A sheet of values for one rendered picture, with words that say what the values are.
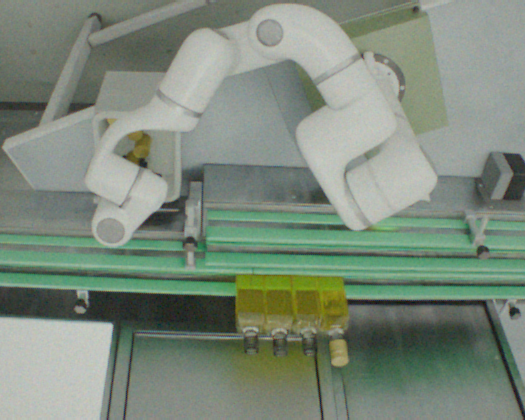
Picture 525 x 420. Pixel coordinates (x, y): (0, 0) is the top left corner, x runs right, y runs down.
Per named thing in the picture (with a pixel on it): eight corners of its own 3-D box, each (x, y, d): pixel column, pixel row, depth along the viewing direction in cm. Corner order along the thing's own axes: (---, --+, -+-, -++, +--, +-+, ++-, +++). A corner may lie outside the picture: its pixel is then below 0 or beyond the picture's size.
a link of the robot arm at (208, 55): (238, 142, 94) (254, 130, 108) (311, 23, 88) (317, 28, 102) (151, 87, 94) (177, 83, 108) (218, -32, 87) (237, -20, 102)
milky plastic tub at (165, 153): (106, 174, 135) (100, 200, 129) (98, 89, 120) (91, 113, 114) (182, 177, 137) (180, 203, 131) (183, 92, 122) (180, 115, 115)
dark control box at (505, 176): (479, 176, 140) (490, 199, 134) (489, 149, 135) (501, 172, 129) (509, 178, 141) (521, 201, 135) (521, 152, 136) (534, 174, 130)
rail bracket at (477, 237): (457, 216, 132) (473, 260, 122) (466, 191, 127) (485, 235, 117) (473, 217, 132) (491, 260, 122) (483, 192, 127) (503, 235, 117)
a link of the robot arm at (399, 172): (424, 137, 105) (452, 197, 93) (361, 173, 109) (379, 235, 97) (400, 99, 99) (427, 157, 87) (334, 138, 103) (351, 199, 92)
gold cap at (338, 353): (343, 336, 119) (345, 355, 116) (348, 345, 122) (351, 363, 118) (326, 341, 120) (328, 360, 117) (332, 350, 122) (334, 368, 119)
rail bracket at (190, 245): (185, 241, 132) (182, 285, 123) (185, 181, 121) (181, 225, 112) (199, 241, 133) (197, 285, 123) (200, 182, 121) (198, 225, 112)
